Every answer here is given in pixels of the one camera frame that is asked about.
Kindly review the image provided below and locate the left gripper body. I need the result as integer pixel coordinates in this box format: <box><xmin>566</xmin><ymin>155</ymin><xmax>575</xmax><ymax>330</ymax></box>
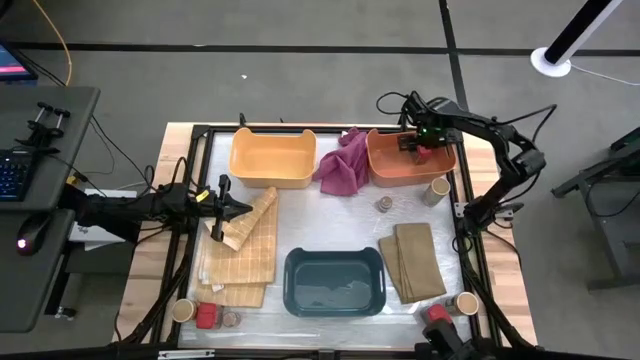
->
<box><xmin>198</xmin><ymin>173</ymin><xmax>237</xmax><ymax>243</ymax></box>

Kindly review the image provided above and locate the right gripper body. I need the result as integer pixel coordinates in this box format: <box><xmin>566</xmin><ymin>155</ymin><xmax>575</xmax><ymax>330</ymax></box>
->
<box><xmin>406</xmin><ymin>107</ymin><xmax>464</xmax><ymax>150</ymax></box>

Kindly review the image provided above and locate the orange plastic bin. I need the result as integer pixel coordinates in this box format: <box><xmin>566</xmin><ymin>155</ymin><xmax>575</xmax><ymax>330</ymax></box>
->
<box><xmin>365</xmin><ymin>128</ymin><xmax>458</xmax><ymax>189</ymax></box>

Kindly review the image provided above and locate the cardboard cup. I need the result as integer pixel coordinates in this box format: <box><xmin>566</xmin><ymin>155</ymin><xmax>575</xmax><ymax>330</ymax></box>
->
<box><xmin>421</xmin><ymin>177</ymin><xmax>452</xmax><ymax>208</ymax></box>

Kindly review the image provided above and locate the yellow plastic bin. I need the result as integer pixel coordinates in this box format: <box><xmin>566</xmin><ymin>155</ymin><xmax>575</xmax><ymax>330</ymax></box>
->
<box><xmin>228</xmin><ymin>127</ymin><xmax>318</xmax><ymax>190</ymax></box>

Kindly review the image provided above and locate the teal plastic bin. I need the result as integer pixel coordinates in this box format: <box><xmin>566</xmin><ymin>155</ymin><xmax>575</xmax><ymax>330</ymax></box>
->
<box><xmin>282</xmin><ymin>246</ymin><xmax>387</xmax><ymax>318</ymax></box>

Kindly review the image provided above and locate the yellow checked cloth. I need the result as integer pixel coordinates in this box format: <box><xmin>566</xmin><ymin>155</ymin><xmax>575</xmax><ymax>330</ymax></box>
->
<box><xmin>192</xmin><ymin>186</ymin><xmax>280</xmax><ymax>309</ymax></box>

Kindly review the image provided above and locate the magenta cloth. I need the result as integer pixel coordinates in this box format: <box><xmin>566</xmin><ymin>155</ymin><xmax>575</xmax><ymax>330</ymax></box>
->
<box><xmin>312</xmin><ymin>126</ymin><xmax>371</xmax><ymax>197</ymax></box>

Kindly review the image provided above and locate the clear plastic table sheet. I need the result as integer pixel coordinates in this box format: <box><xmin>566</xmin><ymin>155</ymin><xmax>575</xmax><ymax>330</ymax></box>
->
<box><xmin>177</xmin><ymin>130</ymin><xmax>475</xmax><ymax>350</ymax></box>

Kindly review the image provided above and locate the olive brown folded cloth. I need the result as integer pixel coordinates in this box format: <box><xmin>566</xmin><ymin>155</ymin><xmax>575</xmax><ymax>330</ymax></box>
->
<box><xmin>378</xmin><ymin>222</ymin><xmax>448</xmax><ymax>305</ymax></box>

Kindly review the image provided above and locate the white round base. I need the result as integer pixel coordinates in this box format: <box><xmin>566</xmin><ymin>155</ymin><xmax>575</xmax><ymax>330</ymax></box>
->
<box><xmin>529</xmin><ymin>46</ymin><xmax>573</xmax><ymax>79</ymax></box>

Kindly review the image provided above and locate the white printed box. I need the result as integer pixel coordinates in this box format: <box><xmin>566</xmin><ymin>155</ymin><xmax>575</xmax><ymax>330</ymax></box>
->
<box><xmin>67</xmin><ymin>188</ymin><xmax>139</xmax><ymax>251</ymax></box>

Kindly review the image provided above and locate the slim tower pole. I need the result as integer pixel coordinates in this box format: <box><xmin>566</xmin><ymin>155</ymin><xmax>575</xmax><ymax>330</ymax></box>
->
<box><xmin>543</xmin><ymin>0</ymin><xmax>626</xmax><ymax>65</ymax></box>

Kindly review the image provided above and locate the black bulky object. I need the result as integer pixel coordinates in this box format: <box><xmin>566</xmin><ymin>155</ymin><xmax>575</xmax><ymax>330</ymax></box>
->
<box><xmin>413</xmin><ymin>317</ymin><xmax>499</xmax><ymax>360</ymax></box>

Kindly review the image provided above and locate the dark grey desk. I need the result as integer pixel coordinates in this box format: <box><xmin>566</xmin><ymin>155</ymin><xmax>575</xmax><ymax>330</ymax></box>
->
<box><xmin>0</xmin><ymin>85</ymin><xmax>101</xmax><ymax>334</ymax></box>

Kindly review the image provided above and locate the black computer mouse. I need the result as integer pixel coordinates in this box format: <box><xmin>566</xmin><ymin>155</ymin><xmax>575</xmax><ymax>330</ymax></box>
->
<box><xmin>16</xmin><ymin>212</ymin><xmax>51</xmax><ymax>257</ymax></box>

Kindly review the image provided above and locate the black clamp stand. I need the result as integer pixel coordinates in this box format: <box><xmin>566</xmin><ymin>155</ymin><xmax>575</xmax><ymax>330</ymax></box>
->
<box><xmin>14</xmin><ymin>102</ymin><xmax>71</xmax><ymax>151</ymax></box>

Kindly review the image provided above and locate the black metal equipment stand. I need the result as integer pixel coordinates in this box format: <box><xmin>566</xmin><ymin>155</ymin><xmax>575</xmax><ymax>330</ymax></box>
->
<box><xmin>551</xmin><ymin>124</ymin><xmax>640</xmax><ymax>292</ymax></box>

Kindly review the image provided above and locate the backlit black keyboard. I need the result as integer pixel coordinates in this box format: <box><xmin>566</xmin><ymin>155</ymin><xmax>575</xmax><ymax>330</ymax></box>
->
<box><xmin>0</xmin><ymin>149</ymin><xmax>34</xmax><ymax>202</ymax></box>

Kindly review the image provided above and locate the computer monitor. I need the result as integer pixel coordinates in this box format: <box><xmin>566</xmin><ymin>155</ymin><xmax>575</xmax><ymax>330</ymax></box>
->
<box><xmin>0</xmin><ymin>42</ymin><xmax>39</xmax><ymax>84</ymax></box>

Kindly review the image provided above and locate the black metal table frame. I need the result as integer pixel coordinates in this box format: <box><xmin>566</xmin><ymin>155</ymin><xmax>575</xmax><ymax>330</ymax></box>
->
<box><xmin>112</xmin><ymin>123</ymin><xmax>539</xmax><ymax>360</ymax></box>

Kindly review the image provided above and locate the silver metal bracket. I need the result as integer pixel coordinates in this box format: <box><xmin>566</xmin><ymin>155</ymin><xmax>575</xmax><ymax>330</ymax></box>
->
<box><xmin>157</xmin><ymin>348</ymin><xmax>216</xmax><ymax>360</ymax></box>

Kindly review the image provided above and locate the white cable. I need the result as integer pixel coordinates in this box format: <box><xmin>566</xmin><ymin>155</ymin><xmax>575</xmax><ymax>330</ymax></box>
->
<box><xmin>569</xmin><ymin>62</ymin><xmax>640</xmax><ymax>87</ymax></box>

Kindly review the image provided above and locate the yellow cable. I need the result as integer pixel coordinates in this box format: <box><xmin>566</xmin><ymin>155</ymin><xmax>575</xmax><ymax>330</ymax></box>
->
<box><xmin>32</xmin><ymin>0</ymin><xmax>74</xmax><ymax>86</ymax></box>

